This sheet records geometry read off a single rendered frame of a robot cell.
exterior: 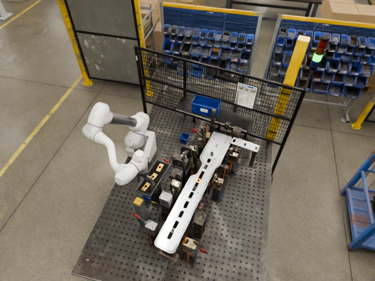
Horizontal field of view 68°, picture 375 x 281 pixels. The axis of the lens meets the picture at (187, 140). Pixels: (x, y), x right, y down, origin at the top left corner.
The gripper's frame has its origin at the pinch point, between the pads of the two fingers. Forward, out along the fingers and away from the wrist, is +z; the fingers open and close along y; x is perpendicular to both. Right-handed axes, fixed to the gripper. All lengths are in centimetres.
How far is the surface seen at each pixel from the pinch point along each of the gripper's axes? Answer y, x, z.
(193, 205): 40.2, 13.2, 20.1
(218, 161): 37, 67, 20
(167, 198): 20.7, 2.0, 9.1
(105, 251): -12, -52, 50
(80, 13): -255, 186, -13
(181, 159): 10.6, 40.3, 4.5
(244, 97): 30, 139, -7
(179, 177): 15.2, 29.6, 16.6
